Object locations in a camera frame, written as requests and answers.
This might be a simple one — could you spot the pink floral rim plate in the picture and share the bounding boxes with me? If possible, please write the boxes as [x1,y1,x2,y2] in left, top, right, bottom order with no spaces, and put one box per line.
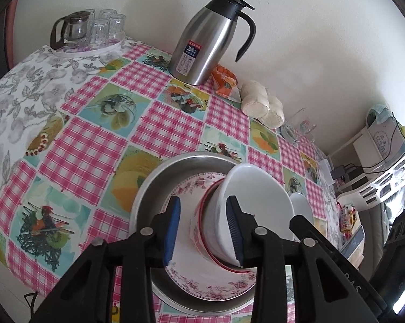
[160,172,257,301]

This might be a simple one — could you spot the small white porcelain bowl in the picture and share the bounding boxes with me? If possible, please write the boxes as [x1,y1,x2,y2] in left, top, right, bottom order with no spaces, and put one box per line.
[288,192,314,239]

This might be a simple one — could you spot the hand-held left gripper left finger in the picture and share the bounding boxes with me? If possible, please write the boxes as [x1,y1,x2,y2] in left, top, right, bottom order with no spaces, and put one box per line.
[29,196,183,323]

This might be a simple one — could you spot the large stainless steel plate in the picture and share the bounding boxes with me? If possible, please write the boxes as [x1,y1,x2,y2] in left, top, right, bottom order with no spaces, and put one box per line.
[130,151,267,317]

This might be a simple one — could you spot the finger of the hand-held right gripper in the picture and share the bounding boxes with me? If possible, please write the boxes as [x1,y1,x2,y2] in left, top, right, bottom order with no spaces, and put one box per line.
[289,215,388,322]

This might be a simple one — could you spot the white lattice shelf rack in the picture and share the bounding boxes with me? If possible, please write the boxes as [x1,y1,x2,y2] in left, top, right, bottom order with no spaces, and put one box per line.
[327,131,405,206]

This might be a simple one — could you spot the orange snack packet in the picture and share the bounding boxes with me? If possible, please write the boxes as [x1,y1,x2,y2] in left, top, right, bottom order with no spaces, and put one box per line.
[211,65,242,103]

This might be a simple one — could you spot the colourful snack packets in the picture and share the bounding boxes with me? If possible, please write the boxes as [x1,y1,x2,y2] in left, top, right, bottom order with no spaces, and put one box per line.
[337,202,358,233]

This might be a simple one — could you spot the red rim printed bowl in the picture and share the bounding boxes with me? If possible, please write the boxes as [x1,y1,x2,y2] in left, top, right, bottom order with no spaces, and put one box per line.
[188,178,257,273]

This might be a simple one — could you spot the bag of white steamed buns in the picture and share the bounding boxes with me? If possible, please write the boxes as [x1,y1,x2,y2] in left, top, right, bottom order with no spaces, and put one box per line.
[240,80,284,129]

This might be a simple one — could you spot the plain white bowl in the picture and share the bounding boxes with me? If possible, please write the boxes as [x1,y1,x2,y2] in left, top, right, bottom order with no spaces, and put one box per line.
[202,163,295,266]

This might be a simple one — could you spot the thin black cable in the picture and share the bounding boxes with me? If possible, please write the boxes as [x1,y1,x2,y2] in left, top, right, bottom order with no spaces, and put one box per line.
[23,292,39,314]

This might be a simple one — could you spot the black adapter cable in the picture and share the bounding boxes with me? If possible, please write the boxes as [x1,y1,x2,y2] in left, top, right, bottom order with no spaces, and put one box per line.
[344,114,405,176]

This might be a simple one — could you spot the teal cloth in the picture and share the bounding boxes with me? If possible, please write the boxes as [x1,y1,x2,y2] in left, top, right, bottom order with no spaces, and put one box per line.
[370,104,392,119]

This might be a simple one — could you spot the pink checkered fruit tablecloth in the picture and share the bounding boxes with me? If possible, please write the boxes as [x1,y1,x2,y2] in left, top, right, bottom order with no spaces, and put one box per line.
[0,38,341,323]

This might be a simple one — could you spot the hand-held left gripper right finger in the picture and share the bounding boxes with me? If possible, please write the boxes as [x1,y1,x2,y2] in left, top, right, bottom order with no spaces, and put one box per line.
[225,195,380,323]

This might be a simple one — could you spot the glass teapot black handle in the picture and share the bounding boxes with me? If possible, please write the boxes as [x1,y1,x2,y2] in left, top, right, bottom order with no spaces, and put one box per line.
[50,11,93,50]

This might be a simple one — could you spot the grey blue box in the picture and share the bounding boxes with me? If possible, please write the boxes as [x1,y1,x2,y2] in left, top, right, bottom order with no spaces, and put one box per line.
[340,225,365,254]

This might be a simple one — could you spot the white printed container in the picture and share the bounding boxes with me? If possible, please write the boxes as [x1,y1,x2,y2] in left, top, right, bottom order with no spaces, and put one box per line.
[366,108,405,159]

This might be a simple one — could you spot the clear drinking glass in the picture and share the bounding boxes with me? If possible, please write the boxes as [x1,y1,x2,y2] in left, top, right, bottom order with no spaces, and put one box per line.
[279,123,299,143]

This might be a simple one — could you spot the white oval tray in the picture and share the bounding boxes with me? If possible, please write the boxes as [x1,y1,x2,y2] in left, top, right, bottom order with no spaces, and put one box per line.
[50,29,127,58]

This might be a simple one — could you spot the printed glass mug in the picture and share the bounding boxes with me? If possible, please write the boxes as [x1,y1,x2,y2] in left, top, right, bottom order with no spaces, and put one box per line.
[292,108,317,145]

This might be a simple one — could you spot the stainless steel thermos jug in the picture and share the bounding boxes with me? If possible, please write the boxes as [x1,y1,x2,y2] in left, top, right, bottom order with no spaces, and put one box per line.
[168,0,257,85]

